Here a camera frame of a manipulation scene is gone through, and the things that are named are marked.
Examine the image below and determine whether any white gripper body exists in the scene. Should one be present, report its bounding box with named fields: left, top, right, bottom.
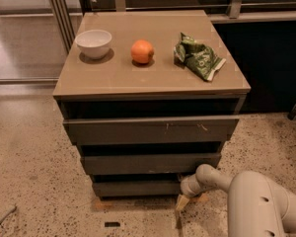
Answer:
left=181, top=175, right=203, bottom=198

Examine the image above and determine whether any grey bottom drawer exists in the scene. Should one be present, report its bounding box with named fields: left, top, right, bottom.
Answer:
left=93, top=180, right=181, bottom=198

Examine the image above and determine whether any grey drawer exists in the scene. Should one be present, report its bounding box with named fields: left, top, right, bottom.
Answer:
left=81, top=153, right=221, bottom=175
left=63, top=116, right=239, bottom=145
left=93, top=180, right=181, bottom=198

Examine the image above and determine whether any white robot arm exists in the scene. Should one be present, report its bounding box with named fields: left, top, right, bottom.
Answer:
left=175, top=164, right=296, bottom=237

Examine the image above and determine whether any grey middle drawer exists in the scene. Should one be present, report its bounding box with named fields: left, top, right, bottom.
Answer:
left=81, top=153, right=221, bottom=175

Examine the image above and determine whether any grey three-drawer cabinet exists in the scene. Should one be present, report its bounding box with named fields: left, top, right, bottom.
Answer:
left=52, top=10, right=252, bottom=201

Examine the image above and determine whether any grey top drawer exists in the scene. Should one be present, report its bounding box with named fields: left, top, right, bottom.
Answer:
left=63, top=116, right=239, bottom=145

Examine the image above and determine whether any green crumpled snack bag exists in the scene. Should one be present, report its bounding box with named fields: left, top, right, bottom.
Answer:
left=174, top=33, right=226, bottom=82

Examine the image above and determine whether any orange fruit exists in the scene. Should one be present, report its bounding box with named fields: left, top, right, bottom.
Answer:
left=131, top=39, right=154, bottom=64

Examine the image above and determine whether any white ceramic bowl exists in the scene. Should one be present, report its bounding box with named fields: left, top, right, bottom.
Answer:
left=75, top=30, right=112, bottom=59

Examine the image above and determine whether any metal window frame post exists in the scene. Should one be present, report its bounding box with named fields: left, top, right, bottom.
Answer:
left=49, top=0, right=75, bottom=52

